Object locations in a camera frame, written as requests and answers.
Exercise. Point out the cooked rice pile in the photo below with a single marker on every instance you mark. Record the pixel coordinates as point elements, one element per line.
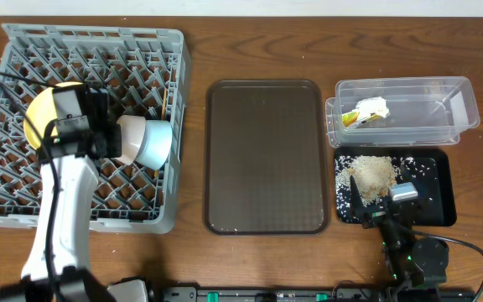
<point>374,176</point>

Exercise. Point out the dark brown serving tray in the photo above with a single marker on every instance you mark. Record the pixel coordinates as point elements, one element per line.
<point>266,169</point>

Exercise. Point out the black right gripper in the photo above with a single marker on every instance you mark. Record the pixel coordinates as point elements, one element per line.
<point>379,214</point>

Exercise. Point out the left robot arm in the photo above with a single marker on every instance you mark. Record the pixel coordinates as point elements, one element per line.
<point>58,264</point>

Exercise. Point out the colourful snack wrapper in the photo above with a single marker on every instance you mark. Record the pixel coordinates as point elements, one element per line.
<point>354,119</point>

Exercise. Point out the pink white bowl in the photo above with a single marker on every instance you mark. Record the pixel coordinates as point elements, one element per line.
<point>132,133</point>

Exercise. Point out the white tissue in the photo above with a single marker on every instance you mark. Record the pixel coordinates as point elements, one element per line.
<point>375,106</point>

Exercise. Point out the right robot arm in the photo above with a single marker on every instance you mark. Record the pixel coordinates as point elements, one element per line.
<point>418,266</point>

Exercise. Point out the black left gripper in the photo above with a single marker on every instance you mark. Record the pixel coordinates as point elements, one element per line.
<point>110,140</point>

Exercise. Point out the grey plastic dish rack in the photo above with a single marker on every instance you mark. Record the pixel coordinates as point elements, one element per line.
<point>134,66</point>

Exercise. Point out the clear plastic waste bin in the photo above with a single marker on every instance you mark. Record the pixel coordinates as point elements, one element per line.
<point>424,111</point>

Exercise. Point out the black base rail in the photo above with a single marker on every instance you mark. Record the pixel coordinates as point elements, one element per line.
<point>139,289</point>

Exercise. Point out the light blue bowl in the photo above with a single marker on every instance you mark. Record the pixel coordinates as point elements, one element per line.
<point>156,144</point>

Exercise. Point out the wooden chopstick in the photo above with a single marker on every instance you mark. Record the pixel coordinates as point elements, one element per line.
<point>162,117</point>

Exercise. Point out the black waste tray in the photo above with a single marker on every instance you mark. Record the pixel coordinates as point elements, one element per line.
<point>436,186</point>

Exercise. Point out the yellow round plate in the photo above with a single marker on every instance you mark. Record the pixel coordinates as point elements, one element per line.
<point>43,110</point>

